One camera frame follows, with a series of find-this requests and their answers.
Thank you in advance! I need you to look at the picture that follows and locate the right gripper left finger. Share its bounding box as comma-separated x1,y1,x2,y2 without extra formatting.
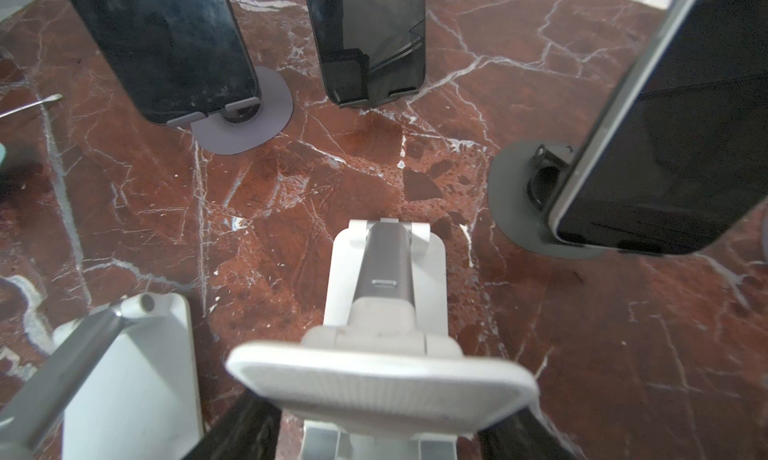
184,390,282,460

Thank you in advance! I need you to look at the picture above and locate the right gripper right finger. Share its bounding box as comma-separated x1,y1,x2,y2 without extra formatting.
477,408,576,460

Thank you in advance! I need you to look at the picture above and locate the black phone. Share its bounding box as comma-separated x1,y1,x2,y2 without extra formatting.
546,0,767,256
69,0,259,125
306,0,426,108

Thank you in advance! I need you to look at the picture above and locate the white phone stand front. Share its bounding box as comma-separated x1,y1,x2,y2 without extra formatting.
0,291,205,460

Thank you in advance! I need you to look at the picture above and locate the dark grey round stand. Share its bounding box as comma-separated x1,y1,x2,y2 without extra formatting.
487,140,601,260

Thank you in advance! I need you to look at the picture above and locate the grey stand far left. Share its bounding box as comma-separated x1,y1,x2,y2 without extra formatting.
190,67,293,155

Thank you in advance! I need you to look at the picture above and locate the white phone stand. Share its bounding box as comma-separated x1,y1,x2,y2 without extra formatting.
226,219,540,459
0,291,205,460

